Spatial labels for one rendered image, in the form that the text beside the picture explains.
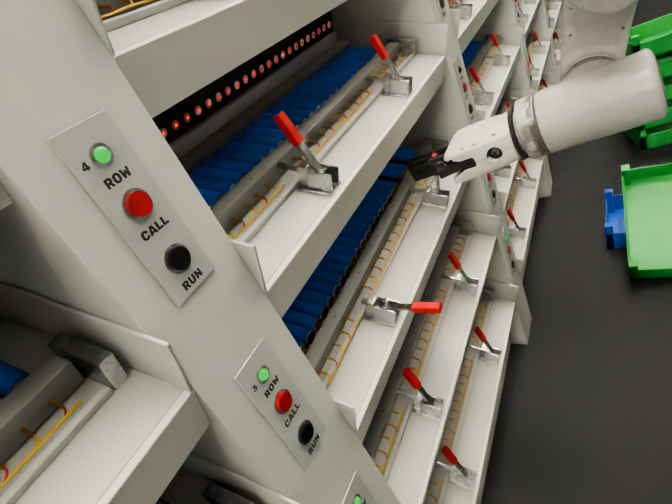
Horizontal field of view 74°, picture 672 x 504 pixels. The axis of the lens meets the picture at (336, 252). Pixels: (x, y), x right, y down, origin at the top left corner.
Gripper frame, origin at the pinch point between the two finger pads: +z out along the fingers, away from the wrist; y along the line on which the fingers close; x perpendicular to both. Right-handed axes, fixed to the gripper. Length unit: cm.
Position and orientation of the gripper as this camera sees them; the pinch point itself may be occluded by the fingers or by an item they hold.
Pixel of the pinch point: (423, 165)
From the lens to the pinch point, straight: 74.3
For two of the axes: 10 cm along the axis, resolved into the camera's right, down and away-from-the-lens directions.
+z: -7.5, 1.9, 6.3
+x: -5.2, -7.6, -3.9
